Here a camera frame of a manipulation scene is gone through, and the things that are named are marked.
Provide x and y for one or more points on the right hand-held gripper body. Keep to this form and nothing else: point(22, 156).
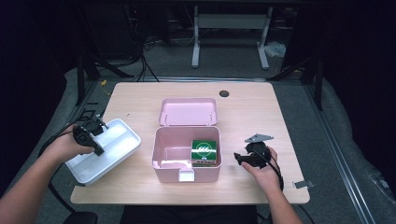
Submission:
point(257, 152)

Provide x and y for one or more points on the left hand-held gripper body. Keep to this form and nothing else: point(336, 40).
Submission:
point(90, 129)

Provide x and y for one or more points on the white plastic tray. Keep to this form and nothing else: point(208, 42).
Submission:
point(115, 137)

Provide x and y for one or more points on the pink storage box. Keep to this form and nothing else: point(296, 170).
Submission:
point(165, 174)

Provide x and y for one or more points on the person's right hand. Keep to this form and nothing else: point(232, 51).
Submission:
point(269, 177)

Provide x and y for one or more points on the person's left hand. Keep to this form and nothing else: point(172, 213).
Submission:
point(63, 147)

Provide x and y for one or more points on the green carton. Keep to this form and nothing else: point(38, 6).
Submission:
point(204, 149)

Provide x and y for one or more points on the small yellow object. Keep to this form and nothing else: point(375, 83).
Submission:
point(103, 83)

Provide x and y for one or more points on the black metal stand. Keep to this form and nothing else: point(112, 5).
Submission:
point(80, 77)
point(317, 84)

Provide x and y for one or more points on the grey tape strip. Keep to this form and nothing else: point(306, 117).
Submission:
point(303, 184)

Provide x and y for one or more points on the pink box lid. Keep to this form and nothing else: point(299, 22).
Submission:
point(186, 112)

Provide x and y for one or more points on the white plastic bag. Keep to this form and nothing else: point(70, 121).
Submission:
point(275, 49)

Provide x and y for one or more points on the metal floor rail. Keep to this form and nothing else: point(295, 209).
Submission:
point(342, 155)

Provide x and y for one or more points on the white desk frame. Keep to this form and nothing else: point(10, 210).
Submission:
point(230, 21)

